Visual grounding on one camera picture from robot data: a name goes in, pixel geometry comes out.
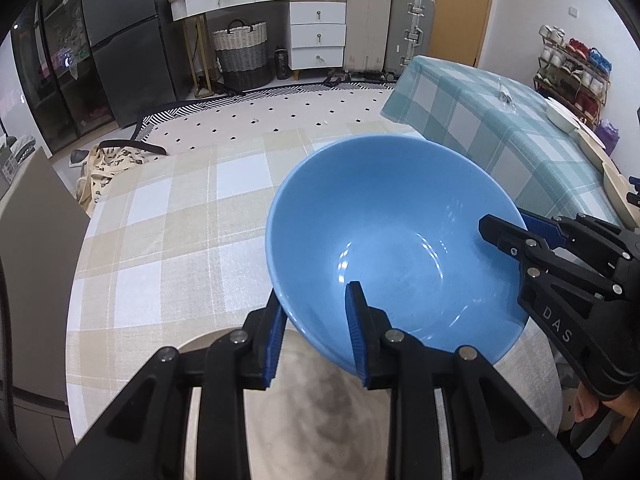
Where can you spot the metal shoe rack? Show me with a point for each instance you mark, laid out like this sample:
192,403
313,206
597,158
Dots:
570,70

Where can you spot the teal checked tablecloth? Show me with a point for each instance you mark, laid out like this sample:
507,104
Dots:
475,110

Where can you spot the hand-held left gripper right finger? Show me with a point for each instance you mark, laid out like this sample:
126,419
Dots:
357,335

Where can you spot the beige wooden board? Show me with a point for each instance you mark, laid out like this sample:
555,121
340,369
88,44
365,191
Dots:
612,180

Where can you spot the dark glass door cabinet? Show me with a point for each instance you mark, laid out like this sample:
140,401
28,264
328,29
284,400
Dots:
60,85

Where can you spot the small clear plastic packet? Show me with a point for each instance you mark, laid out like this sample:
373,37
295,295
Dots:
505,95

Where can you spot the person's right hand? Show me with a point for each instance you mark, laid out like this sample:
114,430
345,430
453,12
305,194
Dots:
585,405

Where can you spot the black shoes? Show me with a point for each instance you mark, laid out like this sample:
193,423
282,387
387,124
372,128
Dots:
337,78

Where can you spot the woven laundry basket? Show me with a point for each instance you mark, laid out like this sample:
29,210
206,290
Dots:
242,55

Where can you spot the white bowl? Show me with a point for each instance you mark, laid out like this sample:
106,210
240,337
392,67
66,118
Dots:
560,115

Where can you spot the light blue bowl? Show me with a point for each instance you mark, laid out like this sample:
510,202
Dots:
390,220

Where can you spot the printed tote bag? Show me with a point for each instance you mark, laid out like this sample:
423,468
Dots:
107,170

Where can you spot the purple bag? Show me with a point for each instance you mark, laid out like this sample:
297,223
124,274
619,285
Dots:
607,135

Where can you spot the black and white patterned rug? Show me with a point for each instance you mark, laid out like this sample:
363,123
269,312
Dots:
250,120

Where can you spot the beige checked tablecloth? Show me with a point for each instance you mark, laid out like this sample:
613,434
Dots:
175,220

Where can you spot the white wall socket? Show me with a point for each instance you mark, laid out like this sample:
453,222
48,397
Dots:
573,11

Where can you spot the grey slipper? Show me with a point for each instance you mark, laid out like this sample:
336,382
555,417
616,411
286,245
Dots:
77,158

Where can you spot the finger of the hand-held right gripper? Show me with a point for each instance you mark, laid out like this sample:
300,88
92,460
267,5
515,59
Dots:
550,232
505,235

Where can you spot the silver suitcase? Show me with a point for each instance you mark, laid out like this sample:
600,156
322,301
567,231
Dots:
410,30

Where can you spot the grey sofa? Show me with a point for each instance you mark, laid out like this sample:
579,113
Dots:
35,260

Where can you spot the wooden door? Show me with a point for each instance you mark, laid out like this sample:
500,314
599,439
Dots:
465,10

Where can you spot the white vanity desk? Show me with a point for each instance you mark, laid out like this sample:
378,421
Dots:
315,35

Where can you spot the beige suitcase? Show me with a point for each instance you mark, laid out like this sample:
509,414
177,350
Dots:
367,25

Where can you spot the black water bottle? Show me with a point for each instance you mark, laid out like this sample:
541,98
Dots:
282,62

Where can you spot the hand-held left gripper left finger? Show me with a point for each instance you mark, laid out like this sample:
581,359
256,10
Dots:
275,345

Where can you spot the dark grey refrigerator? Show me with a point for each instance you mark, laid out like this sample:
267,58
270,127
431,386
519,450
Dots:
125,60

